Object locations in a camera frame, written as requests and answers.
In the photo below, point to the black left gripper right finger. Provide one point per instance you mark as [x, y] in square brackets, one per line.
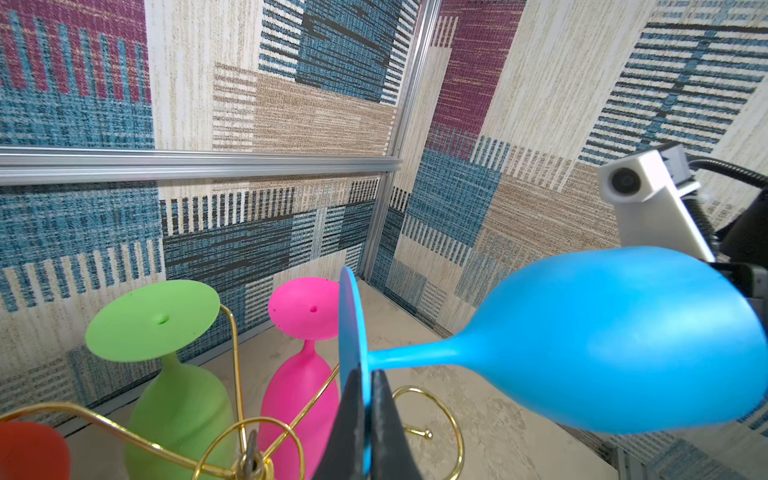
[391, 458]

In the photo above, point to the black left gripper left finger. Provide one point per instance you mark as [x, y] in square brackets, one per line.
[343, 455]

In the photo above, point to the blue wine glass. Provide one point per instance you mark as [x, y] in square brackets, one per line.
[622, 341]

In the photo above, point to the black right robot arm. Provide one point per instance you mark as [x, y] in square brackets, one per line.
[745, 239]

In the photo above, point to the pink wine glass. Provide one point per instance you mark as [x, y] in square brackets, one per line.
[305, 309]

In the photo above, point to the back green wine glass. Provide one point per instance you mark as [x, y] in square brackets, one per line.
[185, 408]

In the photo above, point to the red wine glass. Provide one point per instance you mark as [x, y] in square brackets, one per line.
[33, 451]

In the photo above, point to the gold wire glass rack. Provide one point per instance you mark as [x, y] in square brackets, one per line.
[232, 454]

